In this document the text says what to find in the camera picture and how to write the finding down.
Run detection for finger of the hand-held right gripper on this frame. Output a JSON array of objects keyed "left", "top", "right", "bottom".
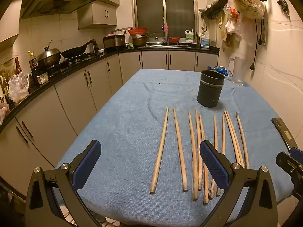
[
  {"left": 289, "top": 147, "right": 303, "bottom": 158},
  {"left": 276, "top": 151, "right": 303, "bottom": 179}
]

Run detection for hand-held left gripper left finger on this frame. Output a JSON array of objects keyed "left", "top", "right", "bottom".
[{"left": 25, "top": 140, "right": 102, "bottom": 227}]

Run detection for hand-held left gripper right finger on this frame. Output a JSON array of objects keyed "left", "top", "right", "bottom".
[{"left": 199, "top": 140, "right": 278, "bottom": 227}]

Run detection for bundle of tan chopsticks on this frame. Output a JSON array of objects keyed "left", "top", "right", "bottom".
[{"left": 150, "top": 107, "right": 249, "bottom": 206}]

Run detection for black utensil holder cup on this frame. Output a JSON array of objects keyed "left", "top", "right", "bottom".
[{"left": 197, "top": 70, "right": 226, "bottom": 108}]

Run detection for black smartphone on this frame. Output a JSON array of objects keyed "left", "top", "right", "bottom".
[{"left": 272, "top": 118, "right": 298, "bottom": 150}]

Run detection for blue table cloth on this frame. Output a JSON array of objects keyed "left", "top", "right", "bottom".
[{"left": 55, "top": 68, "right": 295, "bottom": 220}]

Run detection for beige base cabinets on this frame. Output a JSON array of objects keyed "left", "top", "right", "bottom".
[{"left": 0, "top": 50, "right": 219, "bottom": 194}]

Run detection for black kitchen countertop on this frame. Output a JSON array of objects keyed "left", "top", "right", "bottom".
[{"left": 0, "top": 43, "right": 220, "bottom": 133}]

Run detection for clear glass pitcher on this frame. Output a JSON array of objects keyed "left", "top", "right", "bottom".
[{"left": 228, "top": 56, "right": 248, "bottom": 87}]

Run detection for blue snack packet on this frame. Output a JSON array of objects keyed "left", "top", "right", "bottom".
[{"left": 208, "top": 65, "right": 233, "bottom": 76}]

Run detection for gas stove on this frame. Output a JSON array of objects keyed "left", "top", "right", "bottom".
[{"left": 38, "top": 52, "right": 95, "bottom": 74}]

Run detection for white plastic bag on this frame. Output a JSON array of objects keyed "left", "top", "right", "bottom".
[{"left": 8, "top": 72, "right": 30, "bottom": 103}]

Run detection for black frying pan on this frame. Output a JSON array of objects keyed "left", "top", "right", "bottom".
[{"left": 61, "top": 39, "right": 95, "bottom": 59}]

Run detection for steel wok with lid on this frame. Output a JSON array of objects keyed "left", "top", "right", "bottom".
[{"left": 37, "top": 40, "right": 61, "bottom": 67}]

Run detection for yellow cap oil bottle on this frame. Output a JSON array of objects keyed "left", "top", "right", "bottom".
[{"left": 27, "top": 51, "right": 38, "bottom": 76}]

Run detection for dark glass bottle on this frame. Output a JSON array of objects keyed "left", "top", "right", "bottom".
[{"left": 14, "top": 57, "right": 23, "bottom": 76}]

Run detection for silver rice cooker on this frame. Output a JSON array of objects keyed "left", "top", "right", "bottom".
[{"left": 103, "top": 34, "right": 126, "bottom": 51}]

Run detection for white detergent jug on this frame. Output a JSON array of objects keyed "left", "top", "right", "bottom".
[{"left": 185, "top": 30, "right": 197, "bottom": 42}]

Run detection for steel pot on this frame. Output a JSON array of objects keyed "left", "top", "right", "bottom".
[{"left": 132, "top": 34, "right": 147, "bottom": 48}]

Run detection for glass pot lid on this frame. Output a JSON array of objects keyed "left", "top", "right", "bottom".
[{"left": 148, "top": 33, "right": 165, "bottom": 46}]

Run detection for clear hanging plastic bags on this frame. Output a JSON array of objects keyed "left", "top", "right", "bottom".
[{"left": 223, "top": 2, "right": 256, "bottom": 50}]

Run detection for red colander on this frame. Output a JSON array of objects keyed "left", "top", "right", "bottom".
[{"left": 128, "top": 28, "right": 147, "bottom": 36}]

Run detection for faucet with pink cloth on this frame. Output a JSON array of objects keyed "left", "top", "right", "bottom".
[{"left": 162, "top": 25, "right": 170, "bottom": 45}]

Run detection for large white hanging bag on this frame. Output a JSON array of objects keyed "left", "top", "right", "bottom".
[{"left": 228, "top": 0, "right": 266, "bottom": 19}]

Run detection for kitchen window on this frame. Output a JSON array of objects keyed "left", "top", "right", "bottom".
[{"left": 133, "top": 0, "right": 198, "bottom": 40}]

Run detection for steel range hood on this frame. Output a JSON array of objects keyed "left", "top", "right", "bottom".
[{"left": 20, "top": 0, "right": 96, "bottom": 19}]

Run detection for black power cable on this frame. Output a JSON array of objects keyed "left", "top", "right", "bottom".
[{"left": 250, "top": 19, "right": 266, "bottom": 71}]

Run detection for beige wall cabinets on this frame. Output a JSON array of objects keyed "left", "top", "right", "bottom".
[{"left": 40, "top": 0, "right": 120, "bottom": 30}]

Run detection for black wall rack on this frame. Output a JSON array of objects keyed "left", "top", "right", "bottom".
[{"left": 201, "top": 0, "right": 229, "bottom": 19}]

